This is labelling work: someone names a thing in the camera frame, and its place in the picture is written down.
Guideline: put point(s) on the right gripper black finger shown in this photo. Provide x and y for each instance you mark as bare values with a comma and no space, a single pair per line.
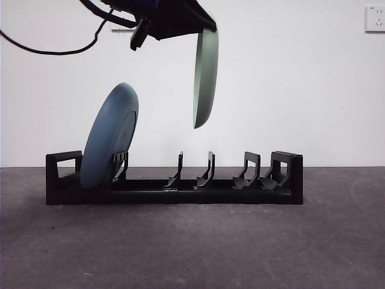
183,21

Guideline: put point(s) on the pale green round plate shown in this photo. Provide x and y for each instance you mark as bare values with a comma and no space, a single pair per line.
206,84

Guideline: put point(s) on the blue round plate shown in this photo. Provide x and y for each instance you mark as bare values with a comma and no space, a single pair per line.
102,135

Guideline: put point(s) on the black plastic plate rack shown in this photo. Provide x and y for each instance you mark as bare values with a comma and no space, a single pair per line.
296,180

